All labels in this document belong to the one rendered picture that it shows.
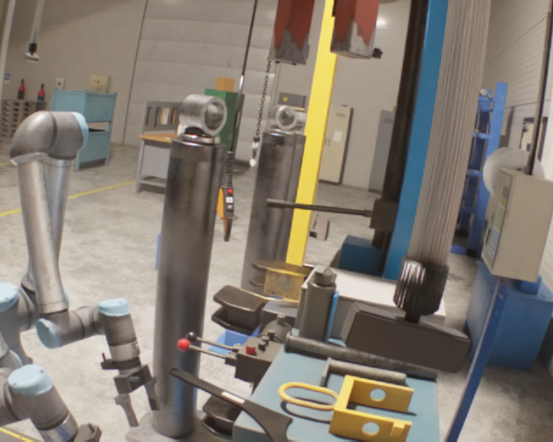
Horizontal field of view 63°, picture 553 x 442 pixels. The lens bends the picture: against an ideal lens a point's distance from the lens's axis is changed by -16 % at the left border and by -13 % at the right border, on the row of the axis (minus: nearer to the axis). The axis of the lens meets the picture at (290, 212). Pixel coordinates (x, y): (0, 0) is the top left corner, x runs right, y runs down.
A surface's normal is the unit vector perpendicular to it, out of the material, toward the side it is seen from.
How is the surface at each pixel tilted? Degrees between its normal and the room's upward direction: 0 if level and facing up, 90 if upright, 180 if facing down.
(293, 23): 90
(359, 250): 90
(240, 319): 90
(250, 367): 90
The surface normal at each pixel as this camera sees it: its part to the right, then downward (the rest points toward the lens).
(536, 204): -0.22, 0.16
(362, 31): 0.55, 0.25
